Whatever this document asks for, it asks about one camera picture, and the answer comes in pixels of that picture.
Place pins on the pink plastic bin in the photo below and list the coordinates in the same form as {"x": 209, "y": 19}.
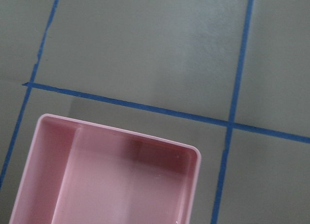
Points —
{"x": 79, "y": 172}

